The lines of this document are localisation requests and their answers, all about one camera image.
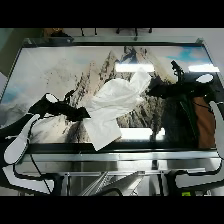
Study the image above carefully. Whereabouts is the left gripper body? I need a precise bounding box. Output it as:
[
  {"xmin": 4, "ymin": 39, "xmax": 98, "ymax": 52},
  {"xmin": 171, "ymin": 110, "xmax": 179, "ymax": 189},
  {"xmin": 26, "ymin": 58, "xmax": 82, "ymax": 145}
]
[{"xmin": 65, "ymin": 105, "xmax": 92, "ymax": 123}]

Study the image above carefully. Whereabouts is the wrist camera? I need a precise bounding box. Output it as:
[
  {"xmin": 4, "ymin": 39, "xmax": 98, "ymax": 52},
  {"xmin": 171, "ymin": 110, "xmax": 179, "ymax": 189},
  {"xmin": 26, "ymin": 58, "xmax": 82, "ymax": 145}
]
[
  {"xmin": 63, "ymin": 89, "xmax": 77, "ymax": 104},
  {"xmin": 170, "ymin": 59, "xmax": 185, "ymax": 84}
]

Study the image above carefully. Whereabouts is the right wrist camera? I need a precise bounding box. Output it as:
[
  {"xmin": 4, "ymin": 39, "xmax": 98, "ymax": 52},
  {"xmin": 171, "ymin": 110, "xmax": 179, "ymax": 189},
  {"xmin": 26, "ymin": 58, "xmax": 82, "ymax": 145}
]
[{"xmin": 170, "ymin": 59, "xmax": 185, "ymax": 84}]

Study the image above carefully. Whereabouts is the white shirt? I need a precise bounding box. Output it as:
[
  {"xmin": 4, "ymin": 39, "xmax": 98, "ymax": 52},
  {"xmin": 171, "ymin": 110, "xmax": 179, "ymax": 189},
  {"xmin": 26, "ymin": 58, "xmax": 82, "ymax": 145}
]
[{"xmin": 79, "ymin": 67, "xmax": 153, "ymax": 152}]

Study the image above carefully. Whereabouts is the black garment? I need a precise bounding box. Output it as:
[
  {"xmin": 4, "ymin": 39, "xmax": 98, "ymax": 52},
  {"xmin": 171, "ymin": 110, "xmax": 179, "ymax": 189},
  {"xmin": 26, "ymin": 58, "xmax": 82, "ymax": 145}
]
[{"xmin": 161, "ymin": 95, "xmax": 201, "ymax": 150}]

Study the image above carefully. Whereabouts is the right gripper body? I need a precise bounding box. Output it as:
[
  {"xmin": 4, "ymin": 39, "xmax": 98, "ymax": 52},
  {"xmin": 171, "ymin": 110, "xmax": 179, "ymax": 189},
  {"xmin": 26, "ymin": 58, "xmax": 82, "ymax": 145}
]
[{"xmin": 145, "ymin": 83, "xmax": 175, "ymax": 100}]

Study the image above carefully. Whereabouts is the brown garment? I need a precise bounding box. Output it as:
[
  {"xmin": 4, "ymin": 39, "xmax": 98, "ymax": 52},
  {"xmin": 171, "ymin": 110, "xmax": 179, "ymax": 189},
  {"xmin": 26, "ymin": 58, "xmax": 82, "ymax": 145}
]
[{"xmin": 192, "ymin": 95, "xmax": 217, "ymax": 150}]

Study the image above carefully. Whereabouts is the silver frame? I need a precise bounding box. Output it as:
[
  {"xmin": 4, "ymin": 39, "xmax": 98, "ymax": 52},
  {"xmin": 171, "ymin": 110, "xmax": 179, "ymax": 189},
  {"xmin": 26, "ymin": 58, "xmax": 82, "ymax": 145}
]
[{"xmin": 13, "ymin": 149, "xmax": 224, "ymax": 197}]

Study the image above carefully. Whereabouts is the black cable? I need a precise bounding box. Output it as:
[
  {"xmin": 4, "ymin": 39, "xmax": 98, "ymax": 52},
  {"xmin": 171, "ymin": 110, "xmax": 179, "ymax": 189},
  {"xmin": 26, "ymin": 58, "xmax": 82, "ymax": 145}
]
[{"xmin": 29, "ymin": 151, "xmax": 55, "ymax": 196}]

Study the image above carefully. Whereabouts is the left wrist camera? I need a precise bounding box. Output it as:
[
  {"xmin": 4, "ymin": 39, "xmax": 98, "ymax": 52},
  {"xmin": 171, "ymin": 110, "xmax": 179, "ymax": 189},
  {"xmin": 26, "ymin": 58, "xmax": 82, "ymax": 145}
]
[{"xmin": 63, "ymin": 89, "xmax": 77, "ymax": 104}]

